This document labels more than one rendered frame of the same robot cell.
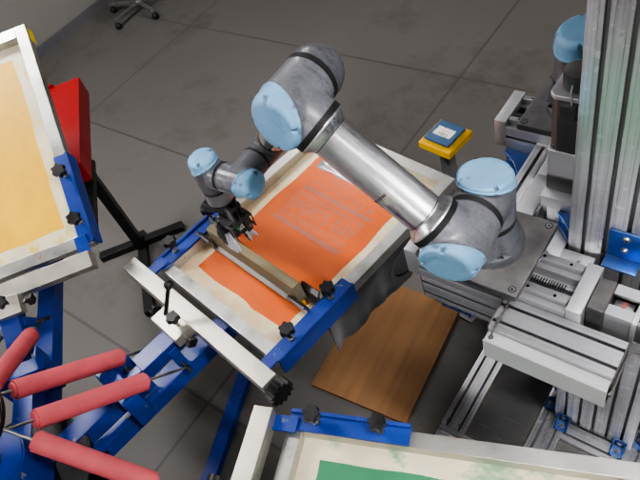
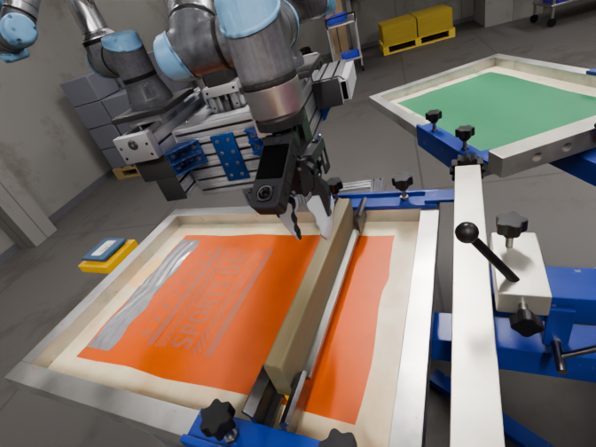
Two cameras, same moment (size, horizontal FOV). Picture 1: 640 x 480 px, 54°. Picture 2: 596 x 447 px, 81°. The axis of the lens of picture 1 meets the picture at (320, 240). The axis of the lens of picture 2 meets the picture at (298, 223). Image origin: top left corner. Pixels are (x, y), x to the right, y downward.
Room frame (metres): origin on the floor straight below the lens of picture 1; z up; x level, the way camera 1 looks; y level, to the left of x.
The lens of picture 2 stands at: (1.51, 0.62, 1.46)
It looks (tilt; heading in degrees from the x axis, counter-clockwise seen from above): 33 degrees down; 241
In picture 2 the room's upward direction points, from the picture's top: 19 degrees counter-clockwise
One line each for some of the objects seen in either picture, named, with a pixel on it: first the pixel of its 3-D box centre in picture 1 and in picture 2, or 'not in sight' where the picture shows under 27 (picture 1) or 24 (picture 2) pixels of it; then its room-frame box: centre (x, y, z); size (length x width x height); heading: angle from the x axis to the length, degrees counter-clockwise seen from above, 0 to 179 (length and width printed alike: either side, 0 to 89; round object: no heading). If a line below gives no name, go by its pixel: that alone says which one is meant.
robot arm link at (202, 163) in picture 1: (209, 171); (256, 36); (1.24, 0.20, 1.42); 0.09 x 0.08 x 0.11; 43
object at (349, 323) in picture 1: (370, 278); not in sight; (1.24, -0.11, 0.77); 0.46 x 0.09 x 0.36; 120
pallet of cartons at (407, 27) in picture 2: not in sight; (413, 29); (-4.63, -3.81, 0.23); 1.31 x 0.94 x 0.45; 129
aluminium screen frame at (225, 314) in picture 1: (305, 227); (237, 289); (1.37, 0.03, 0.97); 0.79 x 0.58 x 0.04; 120
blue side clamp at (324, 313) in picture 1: (314, 323); (371, 209); (1.01, 0.10, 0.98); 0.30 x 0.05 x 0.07; 120
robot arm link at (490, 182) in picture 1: (485, 194); not in sight; (0.84, -0.35, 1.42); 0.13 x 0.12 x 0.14; 133
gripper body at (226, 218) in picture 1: (230, 214); (293, 151); (1.24, 0.20, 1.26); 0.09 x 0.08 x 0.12; 30
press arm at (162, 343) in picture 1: (164, 347); (561, 294); (1.09, 0.52, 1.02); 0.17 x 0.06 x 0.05; 120
